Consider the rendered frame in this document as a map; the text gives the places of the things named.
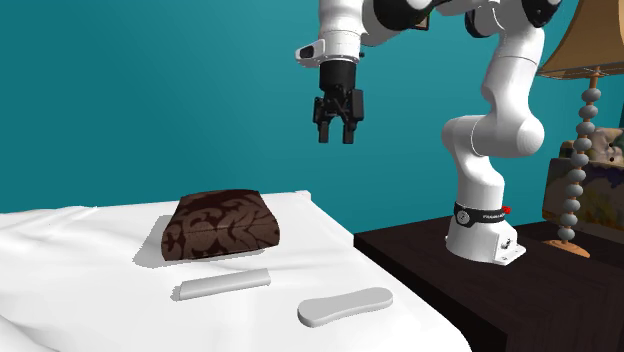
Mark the grey straight remote control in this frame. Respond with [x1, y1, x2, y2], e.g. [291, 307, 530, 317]
[170, 267, 272, 302]

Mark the dark wooden robot stand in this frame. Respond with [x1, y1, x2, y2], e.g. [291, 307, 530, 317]
[353, 214, 624, 352]

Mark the grey curved remote control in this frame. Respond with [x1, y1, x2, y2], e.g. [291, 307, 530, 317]
[297, 286, 395, 329]

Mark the beaded lamp with tan shade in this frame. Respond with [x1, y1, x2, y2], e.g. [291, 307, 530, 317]
[536, 0, 624, 259]

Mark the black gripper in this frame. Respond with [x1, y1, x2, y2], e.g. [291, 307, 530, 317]
[312, 58, 366, 145]

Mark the white bed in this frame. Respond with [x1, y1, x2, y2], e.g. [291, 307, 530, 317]
[0, 189, 473, 352]

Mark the patterned painted box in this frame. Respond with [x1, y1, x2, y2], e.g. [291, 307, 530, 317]
[541, 127, 624, 245]

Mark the brown patterned pillow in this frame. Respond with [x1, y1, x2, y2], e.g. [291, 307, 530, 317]
[160, 188, 282, 262]

